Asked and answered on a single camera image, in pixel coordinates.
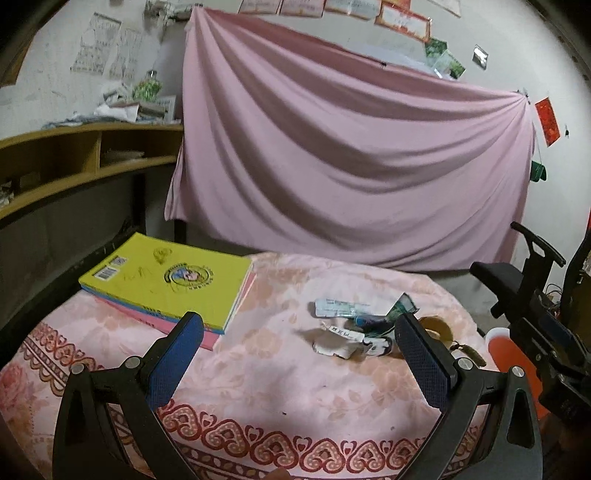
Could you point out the yellow book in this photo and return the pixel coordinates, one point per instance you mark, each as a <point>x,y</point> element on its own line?
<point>166,280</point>

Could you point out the certificates on wall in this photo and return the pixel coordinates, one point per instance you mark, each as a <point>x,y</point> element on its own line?
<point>396,16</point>

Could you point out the green torn packet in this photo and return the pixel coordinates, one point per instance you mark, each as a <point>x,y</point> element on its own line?
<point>382,325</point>

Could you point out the wall calendar paper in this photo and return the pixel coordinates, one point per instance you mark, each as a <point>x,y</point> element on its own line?
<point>108,48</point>

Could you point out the white wrapper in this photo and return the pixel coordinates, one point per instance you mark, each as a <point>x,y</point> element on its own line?
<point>345,343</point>

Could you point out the floral pink tablecloth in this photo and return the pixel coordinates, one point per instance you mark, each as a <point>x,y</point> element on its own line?
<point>261,398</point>

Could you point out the wire rack on wall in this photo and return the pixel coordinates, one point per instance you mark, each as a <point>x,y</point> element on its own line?
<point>166,11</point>

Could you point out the wooden shelf unit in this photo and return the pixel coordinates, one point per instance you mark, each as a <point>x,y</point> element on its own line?
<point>40,166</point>

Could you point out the photo prints on wall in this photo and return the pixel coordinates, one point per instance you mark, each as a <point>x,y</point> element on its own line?
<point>442,61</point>

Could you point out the brown paper scrap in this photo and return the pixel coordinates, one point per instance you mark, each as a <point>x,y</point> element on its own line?
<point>438,329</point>

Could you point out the white sachet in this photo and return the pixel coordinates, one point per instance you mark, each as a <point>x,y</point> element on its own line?
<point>331,308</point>

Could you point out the red plastic trash bin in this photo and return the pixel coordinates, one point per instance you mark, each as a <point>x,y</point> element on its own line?
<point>506,354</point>

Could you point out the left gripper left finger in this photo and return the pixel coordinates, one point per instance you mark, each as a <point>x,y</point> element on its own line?
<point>86,444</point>

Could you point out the pink hanging sheet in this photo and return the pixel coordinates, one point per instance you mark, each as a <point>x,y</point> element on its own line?
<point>292,144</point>

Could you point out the pink book under stack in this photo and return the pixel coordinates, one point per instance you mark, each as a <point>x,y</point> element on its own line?
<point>189,323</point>

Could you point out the papers pile on shelf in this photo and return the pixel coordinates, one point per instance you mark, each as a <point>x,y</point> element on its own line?
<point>124,105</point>

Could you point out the red paper wall hanging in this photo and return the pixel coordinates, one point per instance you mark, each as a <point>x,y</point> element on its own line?
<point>548,121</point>

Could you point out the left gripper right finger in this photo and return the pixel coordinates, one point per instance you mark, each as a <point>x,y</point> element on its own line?
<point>509,446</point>

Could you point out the green glass jar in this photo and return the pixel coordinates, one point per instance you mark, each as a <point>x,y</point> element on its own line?
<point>148,88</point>

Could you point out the black office chair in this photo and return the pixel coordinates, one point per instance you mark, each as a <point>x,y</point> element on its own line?
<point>509,284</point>

